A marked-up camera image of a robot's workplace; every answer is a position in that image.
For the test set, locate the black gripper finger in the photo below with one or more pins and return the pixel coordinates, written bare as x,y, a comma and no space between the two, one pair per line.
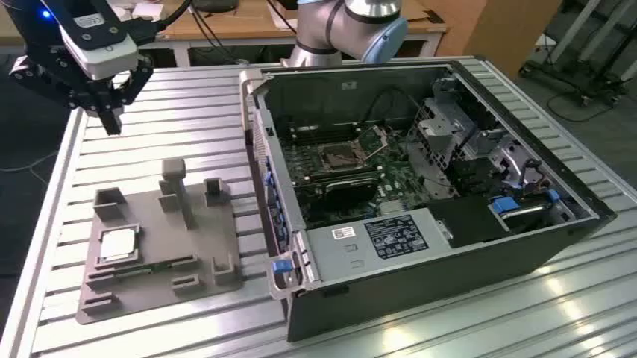
140,78
50,82

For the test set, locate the silver CPU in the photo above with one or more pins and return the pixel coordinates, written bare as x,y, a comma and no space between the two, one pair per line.
120,244

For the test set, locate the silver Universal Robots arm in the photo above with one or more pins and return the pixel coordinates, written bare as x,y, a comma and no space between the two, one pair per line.
324,22

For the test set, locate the black RAM slot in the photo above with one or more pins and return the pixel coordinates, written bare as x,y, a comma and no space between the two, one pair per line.
325,136
327,140
325,132
324,128

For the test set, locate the CPU socket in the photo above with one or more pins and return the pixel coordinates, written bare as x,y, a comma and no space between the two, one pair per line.
341,156

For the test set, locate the small white box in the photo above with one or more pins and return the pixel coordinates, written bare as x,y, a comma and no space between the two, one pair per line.
146,10

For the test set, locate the black monitor stand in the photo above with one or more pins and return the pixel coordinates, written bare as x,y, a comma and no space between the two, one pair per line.
214,3

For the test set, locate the wooden desk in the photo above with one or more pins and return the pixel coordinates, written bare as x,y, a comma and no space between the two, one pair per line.
249,28

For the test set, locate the grey parts rack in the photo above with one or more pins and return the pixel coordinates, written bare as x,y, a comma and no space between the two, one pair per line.
165,231

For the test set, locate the green RAM stick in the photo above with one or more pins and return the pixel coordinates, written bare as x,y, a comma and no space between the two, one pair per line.
150,268

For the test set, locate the black graphics card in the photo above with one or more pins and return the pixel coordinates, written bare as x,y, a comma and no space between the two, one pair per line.
349,192

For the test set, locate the blue case release latch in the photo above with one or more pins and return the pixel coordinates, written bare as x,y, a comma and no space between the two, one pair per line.
281,267

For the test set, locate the green motherboard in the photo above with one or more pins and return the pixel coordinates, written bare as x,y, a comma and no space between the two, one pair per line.
399,179

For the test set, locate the metal drive cage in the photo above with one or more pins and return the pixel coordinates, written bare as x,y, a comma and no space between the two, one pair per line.
439,128

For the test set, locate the small silver chipset heatsink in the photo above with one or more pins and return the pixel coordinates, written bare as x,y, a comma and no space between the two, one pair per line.
396,207

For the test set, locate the grey power supply unit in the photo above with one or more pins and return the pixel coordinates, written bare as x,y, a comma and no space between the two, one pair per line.
349,257

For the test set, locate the wooden cabinet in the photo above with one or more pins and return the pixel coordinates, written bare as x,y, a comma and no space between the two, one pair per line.
513,33

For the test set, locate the black plastic air shroud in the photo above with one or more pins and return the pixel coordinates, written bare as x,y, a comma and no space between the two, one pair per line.
468,223

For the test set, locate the black open PC case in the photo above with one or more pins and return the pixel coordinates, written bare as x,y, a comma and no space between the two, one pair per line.
399,309

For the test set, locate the blue disk carrier latch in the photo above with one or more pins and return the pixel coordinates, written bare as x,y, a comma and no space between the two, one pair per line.
505,207

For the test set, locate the small blue plastic clip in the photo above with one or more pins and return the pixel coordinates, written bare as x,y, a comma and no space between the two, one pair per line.
554,195

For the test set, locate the metal frame on wheels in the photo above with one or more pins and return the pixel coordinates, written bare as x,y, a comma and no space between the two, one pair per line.
583,71

